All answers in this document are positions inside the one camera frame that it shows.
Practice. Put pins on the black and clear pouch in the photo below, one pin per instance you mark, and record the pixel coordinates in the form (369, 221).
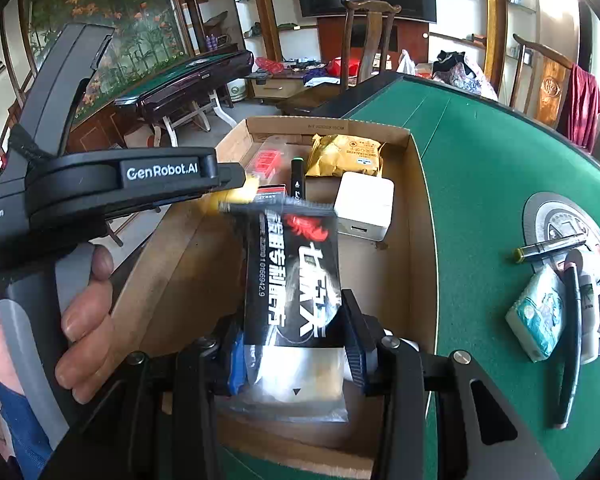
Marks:
(290, 280)

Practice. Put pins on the black pen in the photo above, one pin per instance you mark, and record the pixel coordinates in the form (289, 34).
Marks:
(572, 340)

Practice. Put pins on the black marker olive cap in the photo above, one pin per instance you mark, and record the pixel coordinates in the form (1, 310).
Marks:
(550, 249)

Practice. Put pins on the person's left hand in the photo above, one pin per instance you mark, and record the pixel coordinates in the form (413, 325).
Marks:
(87, 330)

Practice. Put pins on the white and red carton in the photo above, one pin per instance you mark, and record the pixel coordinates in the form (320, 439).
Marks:
(272, 192)

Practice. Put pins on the low wooden table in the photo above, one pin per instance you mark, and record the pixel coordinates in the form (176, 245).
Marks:
(280, 89)

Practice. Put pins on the black marker green cap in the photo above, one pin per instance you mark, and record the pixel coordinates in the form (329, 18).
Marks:
(297, 180)

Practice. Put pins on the yellow tape roll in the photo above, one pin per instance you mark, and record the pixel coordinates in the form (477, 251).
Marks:
(235, 200)

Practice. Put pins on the person's left forearm blue sleeve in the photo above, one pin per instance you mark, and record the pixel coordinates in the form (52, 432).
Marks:
(20, 425)

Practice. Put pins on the white plastic bag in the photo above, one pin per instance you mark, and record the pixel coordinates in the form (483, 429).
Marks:
(406, 64)

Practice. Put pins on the white bucket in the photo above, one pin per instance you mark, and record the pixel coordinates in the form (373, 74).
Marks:
(237, 91)

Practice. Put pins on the red plastic bag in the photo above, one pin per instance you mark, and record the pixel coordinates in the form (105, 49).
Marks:
(267, 65)

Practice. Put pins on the brown cardboard box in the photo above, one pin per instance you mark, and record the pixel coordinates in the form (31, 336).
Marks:
(370, 270)

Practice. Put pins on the carved light wooden chair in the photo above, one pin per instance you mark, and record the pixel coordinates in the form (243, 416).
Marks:
(550, 85)

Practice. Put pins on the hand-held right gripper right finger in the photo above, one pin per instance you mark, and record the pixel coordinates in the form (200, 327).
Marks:
(355, 347)

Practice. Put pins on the white charger adapter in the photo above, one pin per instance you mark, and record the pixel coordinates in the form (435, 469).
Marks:
(365, 200)

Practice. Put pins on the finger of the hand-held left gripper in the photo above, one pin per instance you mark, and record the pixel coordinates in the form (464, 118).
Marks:
(230, 177)

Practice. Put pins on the dark wooden chair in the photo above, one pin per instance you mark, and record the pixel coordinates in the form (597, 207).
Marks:
(367, 40)

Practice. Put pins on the small red plastic packet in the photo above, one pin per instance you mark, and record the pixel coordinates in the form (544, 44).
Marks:
(267, 160)

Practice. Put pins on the pile of clothes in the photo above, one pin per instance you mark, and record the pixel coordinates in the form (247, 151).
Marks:
(460, 72)

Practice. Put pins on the dark green-topped mahjong table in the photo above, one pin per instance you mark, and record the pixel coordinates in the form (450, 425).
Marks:
(180, 77)

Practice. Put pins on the white tissue packet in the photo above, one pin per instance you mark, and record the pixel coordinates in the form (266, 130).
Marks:
(537, 315)

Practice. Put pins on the yellow cracker packet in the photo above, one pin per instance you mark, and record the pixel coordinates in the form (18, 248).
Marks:
(345, 155)

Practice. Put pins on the dark red cloth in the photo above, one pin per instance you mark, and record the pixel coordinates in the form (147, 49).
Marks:
(582, 110)

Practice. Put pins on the round table centre panel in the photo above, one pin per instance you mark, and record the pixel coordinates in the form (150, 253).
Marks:
(555, 220)

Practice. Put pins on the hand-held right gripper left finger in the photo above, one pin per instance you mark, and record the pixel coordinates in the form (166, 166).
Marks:
(233, 360)

